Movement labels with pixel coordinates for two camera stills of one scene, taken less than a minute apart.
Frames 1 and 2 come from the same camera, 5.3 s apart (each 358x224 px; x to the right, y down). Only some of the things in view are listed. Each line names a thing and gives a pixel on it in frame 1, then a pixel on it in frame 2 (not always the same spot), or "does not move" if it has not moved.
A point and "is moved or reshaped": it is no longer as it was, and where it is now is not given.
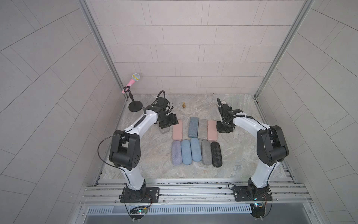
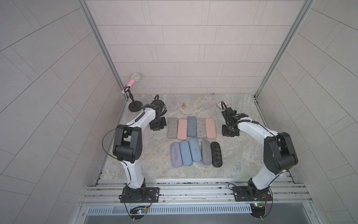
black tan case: [216, 154] does not move
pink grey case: [177, 131] is moved or reshaped
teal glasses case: [193, 127] does not move
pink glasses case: [212, 134] does not move
